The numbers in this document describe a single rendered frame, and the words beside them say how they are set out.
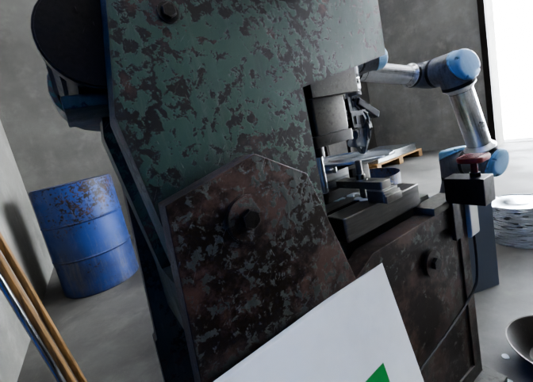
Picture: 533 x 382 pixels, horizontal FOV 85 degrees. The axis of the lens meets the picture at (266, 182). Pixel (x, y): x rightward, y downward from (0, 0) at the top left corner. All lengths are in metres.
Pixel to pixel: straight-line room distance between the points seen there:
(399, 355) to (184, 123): 0.66
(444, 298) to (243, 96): 0.79
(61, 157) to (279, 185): 3.61
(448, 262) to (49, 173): 3.76
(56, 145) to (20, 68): 0.84
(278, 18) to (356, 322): 0.63
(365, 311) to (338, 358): 0.11
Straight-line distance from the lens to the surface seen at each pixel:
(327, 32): 0.75
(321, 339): 0.62
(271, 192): 0.50
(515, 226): 2.15
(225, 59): 0.58
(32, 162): 4.01
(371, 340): 0.72
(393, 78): 1.32
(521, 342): 1.48
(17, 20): 4.33
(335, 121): 0.88
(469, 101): 1.40
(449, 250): 1.01
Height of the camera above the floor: 0.93
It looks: 9 degrees down
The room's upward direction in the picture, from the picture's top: 13 degrees counter-clockwise
